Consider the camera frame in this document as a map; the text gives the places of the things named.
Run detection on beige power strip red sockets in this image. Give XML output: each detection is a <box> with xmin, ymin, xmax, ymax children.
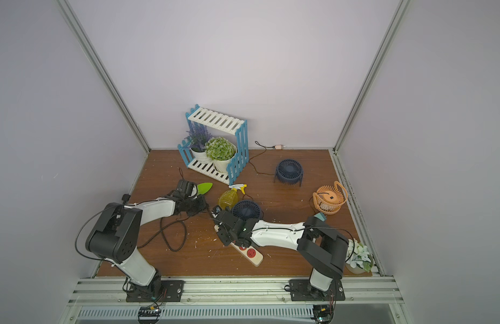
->
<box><xmin>214</xmin><ymin>225</ymin><xmax>263</xmax><ymax>267</ymax></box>

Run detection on black power strip cable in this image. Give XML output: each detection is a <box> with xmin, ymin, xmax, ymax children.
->
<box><xmin>136</xmin><ymin>216</ymin><xmax>190</xmax><ymax>252</ymax></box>

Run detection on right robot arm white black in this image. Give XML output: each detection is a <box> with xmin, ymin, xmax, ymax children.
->
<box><xmin>212</xmin><ymin>207</ymin><xmax>349</xmax><ymax>292</ymax></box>

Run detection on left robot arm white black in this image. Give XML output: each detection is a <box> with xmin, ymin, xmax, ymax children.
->
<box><xmin>85</xmin><ymin>180</ymin><xmax>207</xmax><ymax>287</ymax></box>

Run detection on near dark blue desk fan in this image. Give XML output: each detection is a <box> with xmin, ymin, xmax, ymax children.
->
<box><xmin>231</xmin><ymin>200</ymin><xmax>263</xmax><ymax>220</ymax></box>

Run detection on dark blue desk fan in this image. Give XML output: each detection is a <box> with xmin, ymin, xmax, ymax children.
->
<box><xmin>231</xmin><ymin>200</ymin><xmax>263</xmax><ymax>220</ymax></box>
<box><xmin>274</xmin><ymin>159</ymin><xmax>303</xmax><ymax>186</ymax></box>

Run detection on far dark blue desk fan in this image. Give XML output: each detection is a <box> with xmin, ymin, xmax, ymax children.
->
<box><xmin>274</xmin><ymin>159</ymin><xmax>303</xmax><ymax>186</ymax></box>

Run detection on orange desk fan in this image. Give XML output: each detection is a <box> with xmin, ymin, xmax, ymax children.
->
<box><xmin>313</xmin><ymin>181</ymin><xmax>349</xmax><ymax>215</ymax></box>

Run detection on green yellow garden trowel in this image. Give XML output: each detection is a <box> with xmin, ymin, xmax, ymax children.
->
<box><xmin>197</xmin><ymin>182</ymin><xmax>213</xmax><ymax>194</ymax></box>

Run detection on yellow spray bottle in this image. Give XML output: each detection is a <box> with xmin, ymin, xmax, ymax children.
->
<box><xmin>218</xmin><ymin>184</ymin><xmax>247</xmax><ymax>210</ymax></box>

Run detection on purple lavender potted plant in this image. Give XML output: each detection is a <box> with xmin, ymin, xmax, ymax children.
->
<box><xmin>188</xmin><ymin>123</ymin><xmax>212</xmax><ymax>163</ymax></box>

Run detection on green potted plant white pot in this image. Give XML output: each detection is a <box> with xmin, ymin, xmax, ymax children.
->
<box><xmin>205</xmin><ymin>137</ymin><xmax>237</xmax><ymax>174</ymax></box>

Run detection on blue white plant shelf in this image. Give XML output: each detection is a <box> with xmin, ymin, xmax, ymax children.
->
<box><xmin>177</xmin><ymin>105</ymin><xmax>249</xmax><ymax>185</ymax></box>

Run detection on white flower potted plant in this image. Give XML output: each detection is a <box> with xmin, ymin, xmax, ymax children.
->
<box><xmin>345</xmin><ymin>239</ymin><xmax>374</xmax><ymax>274</ymax></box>

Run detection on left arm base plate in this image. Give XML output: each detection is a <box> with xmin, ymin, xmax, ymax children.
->
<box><xmin>126</xmin><ymin>279</ymin><xmax>185</xmax><ymax>302</ymax></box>

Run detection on far fan black cable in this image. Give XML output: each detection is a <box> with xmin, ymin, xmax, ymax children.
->
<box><xmin>248</xmin><ymin>140</ymin><xmax>277</xmax><ymax>178</ymax></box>

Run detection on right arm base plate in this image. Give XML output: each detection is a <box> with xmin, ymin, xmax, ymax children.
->
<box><xmin>285</xmin><ymin>279</ymin><xmax>346</xmax><ymax>302</ymax></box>

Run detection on aluminium front rail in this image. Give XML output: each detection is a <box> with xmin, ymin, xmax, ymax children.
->
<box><xmin>69</xmin><ymin>277</ymin><xmax>404</xmax><ymax>306</ymax></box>

